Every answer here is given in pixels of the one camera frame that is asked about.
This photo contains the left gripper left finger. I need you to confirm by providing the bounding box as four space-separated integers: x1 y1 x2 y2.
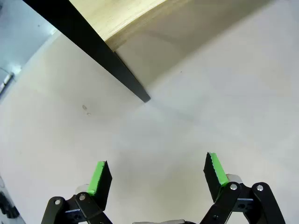
41 160 113 224

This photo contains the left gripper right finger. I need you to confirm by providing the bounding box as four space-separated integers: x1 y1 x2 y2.
199 152 287 224

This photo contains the black metal wooden shelf rack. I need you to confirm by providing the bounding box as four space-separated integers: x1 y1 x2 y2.
22 0 190 103

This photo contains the white power strip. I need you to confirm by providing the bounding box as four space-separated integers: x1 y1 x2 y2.
1 72 15 86

